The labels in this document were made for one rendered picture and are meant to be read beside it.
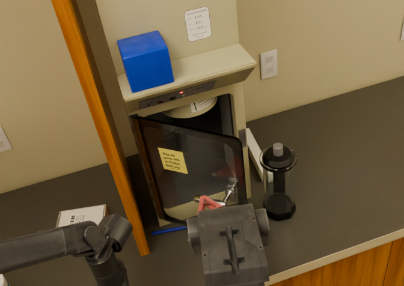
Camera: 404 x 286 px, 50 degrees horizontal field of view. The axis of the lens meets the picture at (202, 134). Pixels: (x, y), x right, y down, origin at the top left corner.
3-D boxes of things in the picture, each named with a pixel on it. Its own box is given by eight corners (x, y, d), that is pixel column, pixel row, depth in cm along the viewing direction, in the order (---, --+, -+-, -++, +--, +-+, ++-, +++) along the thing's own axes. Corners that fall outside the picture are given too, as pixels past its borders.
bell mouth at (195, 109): (152, 94, 133) (148, 78, 129) (207, 79, 135) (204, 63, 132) (165, 125, 119) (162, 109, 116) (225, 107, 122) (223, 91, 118)
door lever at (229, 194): (202, 190, 116) (201, 183, 115) (235, 197, 112) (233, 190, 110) (193, 204, 113) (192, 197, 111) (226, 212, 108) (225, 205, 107)
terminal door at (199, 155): (161, 217, 136) (133, 115, 112) (251, 246, 123) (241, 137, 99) (160, 219, 136) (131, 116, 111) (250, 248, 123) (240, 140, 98)
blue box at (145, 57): (125, 73, 104) (116, 39, 99) (165, 63, 106) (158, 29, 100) (132, 94, 97) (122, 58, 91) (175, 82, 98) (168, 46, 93)
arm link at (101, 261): (78, 258, 88) (103, 263, 87) (94, 232, 94) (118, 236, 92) (88, 277, 93) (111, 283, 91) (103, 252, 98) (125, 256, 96)
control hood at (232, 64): (125, 108, 111) (115, 74, 105) (242, 76, 116) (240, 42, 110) (132, 133, 102) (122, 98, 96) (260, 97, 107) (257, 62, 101)
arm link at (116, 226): (55, 241, 89) (82, 235, 85) (82, 200, 98) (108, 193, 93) (91, 276, 94) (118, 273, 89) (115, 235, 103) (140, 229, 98)
